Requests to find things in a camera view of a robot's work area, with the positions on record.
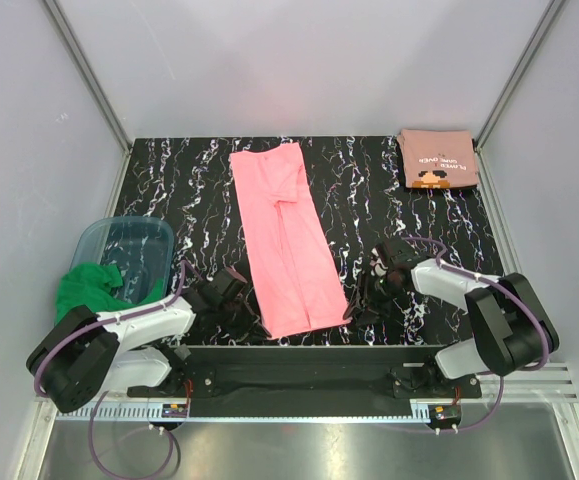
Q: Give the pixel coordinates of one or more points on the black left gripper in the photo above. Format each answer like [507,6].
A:
[248,313]

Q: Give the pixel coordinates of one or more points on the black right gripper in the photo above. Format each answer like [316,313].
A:
[371,317]

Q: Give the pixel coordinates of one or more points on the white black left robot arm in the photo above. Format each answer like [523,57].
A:
[127,351]

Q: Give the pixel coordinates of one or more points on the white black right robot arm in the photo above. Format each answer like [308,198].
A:
[510,328]

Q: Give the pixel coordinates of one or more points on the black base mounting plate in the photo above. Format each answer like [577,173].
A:
[262,375]

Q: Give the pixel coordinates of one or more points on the teal plastic bin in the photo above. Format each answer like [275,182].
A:
[130,257]

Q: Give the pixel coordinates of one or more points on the green t-shirt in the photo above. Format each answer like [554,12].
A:
[93,285]

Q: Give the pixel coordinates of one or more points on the folded dusty pink printed t-shirt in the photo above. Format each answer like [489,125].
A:
[438,159]

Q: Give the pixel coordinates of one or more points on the white slotted cable duct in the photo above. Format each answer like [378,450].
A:
[394,411]

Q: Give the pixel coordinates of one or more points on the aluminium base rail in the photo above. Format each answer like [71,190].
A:
[551,384]

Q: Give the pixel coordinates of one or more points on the right aluminium frame post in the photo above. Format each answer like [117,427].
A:
[537,39]

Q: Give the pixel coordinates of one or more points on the aluminium frame post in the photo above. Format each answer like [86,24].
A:
[537,39]
[77,54]

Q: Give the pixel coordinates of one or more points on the left aluminium frame post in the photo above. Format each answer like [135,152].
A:
[77,54]

